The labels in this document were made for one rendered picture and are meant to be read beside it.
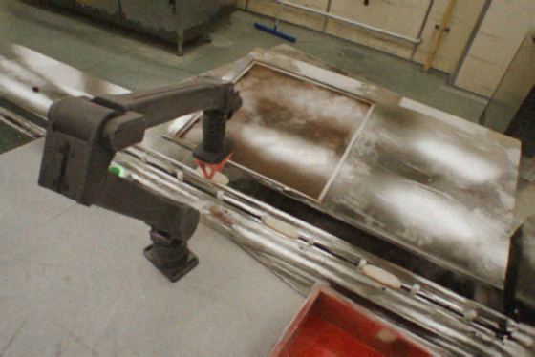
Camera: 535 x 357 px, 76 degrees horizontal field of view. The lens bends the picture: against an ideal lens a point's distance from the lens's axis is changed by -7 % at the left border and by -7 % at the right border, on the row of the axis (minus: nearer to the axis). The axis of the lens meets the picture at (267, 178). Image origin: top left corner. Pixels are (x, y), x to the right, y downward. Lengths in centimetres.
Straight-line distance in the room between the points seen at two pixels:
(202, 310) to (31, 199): 59
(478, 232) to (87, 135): 96
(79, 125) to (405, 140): 99
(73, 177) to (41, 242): 56
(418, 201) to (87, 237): 90
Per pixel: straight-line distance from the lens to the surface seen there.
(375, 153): 116
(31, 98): 142
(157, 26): 387
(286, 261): 90
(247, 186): 110
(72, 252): 100
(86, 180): 49
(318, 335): 85
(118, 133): 48
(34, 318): 93
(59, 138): 51
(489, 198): 121
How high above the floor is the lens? 158
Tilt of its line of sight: 42 degrees down
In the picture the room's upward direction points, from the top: 9 degrees clockwise
